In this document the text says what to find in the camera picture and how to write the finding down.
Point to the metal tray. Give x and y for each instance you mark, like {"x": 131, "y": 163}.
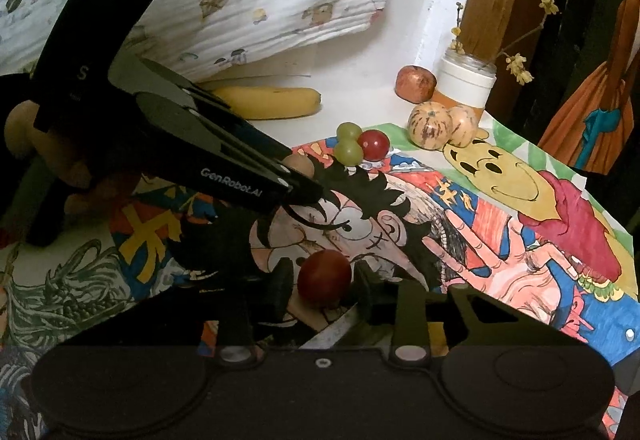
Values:
{"x": 330, "y": 332}

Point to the large yellow banana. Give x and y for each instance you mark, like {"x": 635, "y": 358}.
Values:
{"x": 270, "y": 102}

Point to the brown longan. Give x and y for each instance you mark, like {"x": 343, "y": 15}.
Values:
{"x": 297, "y": 165}

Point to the green grape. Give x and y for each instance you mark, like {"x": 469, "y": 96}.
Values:
{"x": 347, "y": 152}
{"x": 348, "y": 130}

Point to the reddish round fruit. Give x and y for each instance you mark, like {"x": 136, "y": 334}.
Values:
{"x": 415, "y": 84}

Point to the colourful cartoon drawing mat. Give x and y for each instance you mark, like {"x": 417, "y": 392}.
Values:
{"x": 380, "y": 225}

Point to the red cherry tomato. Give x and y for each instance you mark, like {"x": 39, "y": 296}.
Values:
{"x": 375, "y": 145}
{"x": 325, "y": 277}

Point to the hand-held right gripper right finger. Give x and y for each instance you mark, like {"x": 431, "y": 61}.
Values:
{"x": 365, "y": 292}

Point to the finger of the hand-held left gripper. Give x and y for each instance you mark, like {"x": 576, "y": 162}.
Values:
{"x": 240, "y": 130}
{"x": 225, "y": 177}

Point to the striped pepino melon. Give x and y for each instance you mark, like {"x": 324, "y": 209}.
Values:
{"x": 465, "y": 125}
{"x": 429, "y": 126}

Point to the grey winged figure drawing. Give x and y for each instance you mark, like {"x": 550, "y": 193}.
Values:
{"x": 60, "y": 290}

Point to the person's left hand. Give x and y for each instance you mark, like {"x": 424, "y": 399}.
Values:
{"x": 20, "y": 130}

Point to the white and orange jar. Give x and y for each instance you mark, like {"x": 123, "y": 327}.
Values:
{"x": 465, "y": 80}

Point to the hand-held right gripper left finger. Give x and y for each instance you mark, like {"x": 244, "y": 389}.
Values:
{"x": 280, "y": 290}

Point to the orange dress wall poster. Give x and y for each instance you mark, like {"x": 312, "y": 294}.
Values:
{"x": 600, "y": 85}

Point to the yellow flower branch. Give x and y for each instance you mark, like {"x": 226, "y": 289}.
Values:
{"x": 457, "y": 32}
{"x": 519, "y": 67}

